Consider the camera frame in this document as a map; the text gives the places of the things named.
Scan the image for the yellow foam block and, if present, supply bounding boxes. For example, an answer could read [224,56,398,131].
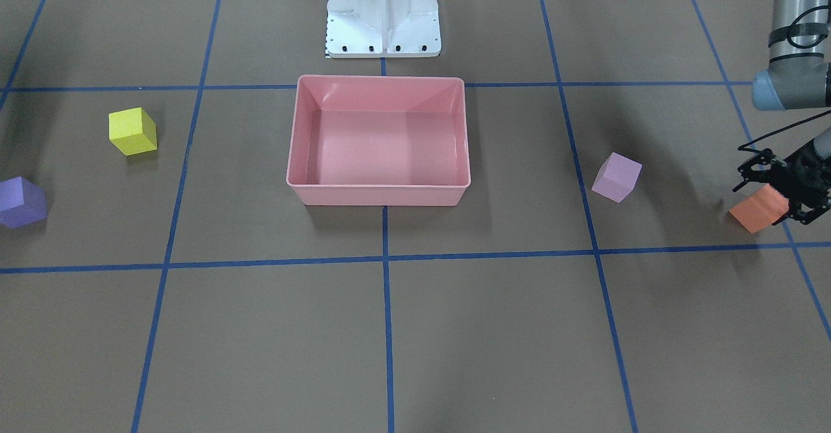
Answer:
[108,107,158,156]

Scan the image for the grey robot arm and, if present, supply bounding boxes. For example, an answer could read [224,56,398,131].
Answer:
[738,0,830,224]

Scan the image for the purple foam block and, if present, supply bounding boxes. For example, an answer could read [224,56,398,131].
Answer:
[1,177,48,229]

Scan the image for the light pink foam block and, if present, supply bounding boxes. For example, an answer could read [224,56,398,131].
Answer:
[591,153,642,203]

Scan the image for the pink plastic bin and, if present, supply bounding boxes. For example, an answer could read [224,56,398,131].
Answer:
[286,75,471,207]

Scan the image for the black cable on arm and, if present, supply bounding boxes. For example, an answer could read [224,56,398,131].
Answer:
[738,6,831,155]

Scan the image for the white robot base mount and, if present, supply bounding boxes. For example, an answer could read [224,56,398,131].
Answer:
[325,0,442,58]

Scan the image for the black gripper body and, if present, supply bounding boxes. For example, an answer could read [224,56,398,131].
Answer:
[786,129,830,208]

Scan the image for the orange foam block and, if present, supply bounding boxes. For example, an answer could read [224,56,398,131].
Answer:
[729,184,789,234]

